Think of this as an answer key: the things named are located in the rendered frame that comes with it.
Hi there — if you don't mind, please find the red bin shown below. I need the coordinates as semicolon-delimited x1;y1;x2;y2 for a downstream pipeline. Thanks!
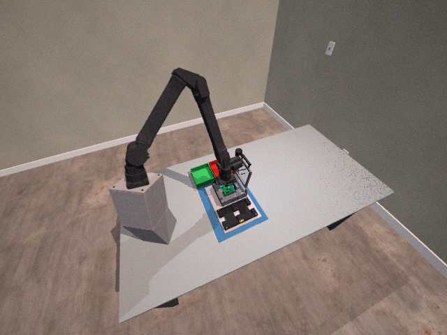
209;160;234;179

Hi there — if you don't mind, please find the green circuit board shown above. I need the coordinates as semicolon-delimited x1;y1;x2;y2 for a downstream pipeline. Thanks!
222;183;235;195

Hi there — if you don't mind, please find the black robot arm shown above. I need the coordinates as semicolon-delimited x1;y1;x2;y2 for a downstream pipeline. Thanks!
124;68;243;189

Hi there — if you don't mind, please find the green open-top bin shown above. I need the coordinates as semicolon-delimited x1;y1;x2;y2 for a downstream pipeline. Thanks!
190;163;216;188

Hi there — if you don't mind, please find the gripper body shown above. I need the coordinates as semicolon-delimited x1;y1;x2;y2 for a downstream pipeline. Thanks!
216;171;237;185

